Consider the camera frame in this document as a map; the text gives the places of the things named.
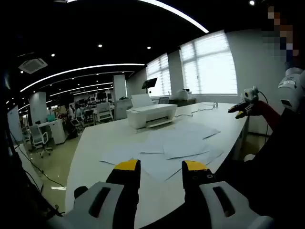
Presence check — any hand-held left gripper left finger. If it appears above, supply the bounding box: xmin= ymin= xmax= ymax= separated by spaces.
xmin=47 ymin=159 xmax=142 ymax=229

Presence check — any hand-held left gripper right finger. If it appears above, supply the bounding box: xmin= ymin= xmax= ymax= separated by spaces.
xmin=181 ymin=159 xmax=275 ymax=229

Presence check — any white printing papers stack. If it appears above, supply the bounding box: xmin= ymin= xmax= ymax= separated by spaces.
xmin=99 ymin=121 xmax=225 ymax=182

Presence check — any wide window with blinds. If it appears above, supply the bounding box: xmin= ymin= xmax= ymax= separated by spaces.
xmin=179 ymin=30 xmax=238 ymax=96

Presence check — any white worn chest device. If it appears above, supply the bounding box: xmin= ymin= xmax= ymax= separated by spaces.
xmin=277 ymin=67 xmax=305 ymax=113

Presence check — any white table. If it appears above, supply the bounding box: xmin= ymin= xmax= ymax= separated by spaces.
xmin=64 ymin=101 xmax=250 ymax=229

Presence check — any grey low cabinet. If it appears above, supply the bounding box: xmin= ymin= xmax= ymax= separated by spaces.
xmin=168 ymin=97 xmax=198 ymax=107

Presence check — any small white office machine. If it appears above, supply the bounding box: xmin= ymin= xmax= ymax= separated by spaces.
xmin=175 ymin=88 xmax=194 ymax=101

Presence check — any white printer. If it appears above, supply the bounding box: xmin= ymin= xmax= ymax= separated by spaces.
xmin=125 ymin=93 xmax=178 ymax=130

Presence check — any long ceiling light strip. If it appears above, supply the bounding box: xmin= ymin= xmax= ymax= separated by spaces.
xmin=66 ymin=0 xmax=210 ymax=34

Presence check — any narrow window with blinds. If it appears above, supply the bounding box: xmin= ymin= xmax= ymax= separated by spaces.
xmin=145 ymin=53 xmax=172 ymax=97

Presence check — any white office desk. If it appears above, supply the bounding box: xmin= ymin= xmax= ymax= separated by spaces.
xmin=37 ymin=118 xmax=67 ymax=146

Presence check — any black screen on tripod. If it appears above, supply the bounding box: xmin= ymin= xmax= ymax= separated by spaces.
xmin=141 ymin=77 xmax=158 ymax=96

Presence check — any curved ceiling light strip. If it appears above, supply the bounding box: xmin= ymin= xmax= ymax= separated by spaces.
xmin=20 ymin=63 xmax=146 ymax=93

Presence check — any ceiling air conditioner vent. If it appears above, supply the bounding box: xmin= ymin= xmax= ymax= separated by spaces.
xmin=18 ymin=57 xmax=48 ymax=74

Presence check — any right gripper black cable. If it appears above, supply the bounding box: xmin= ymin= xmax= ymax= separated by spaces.
xmin=257 ymin=90 xmax=274 ymax=138

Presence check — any black printer cable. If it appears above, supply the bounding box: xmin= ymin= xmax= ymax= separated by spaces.
xmin=173 ymin=102 xmax=219 ymax=118

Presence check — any black floor cable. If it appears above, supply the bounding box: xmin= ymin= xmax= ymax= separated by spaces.
xmin=18 ymin=143 xmax=67 ymax=188

